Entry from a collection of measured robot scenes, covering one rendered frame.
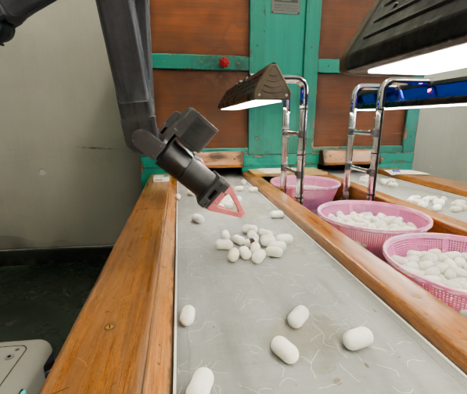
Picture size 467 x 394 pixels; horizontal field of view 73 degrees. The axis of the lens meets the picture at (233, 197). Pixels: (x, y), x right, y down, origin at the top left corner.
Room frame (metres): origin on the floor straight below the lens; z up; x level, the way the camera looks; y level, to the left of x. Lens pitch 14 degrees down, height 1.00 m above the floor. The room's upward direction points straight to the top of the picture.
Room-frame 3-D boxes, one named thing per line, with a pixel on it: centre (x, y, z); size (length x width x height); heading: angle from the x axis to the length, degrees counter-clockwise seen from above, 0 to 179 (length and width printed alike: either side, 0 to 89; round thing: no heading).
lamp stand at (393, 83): (1.06, -0.50, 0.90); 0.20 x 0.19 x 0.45; 10
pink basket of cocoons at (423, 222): (0.76, -0.35, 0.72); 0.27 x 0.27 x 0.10
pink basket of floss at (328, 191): (1.20, -0.28, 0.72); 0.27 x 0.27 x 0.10
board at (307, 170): (1.41, -0.24, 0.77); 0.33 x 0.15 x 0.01; 100
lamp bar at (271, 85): (0.98, -0.03, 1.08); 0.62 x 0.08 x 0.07; 10
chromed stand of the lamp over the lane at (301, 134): (0.99, -0.11, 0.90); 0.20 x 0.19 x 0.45; 10
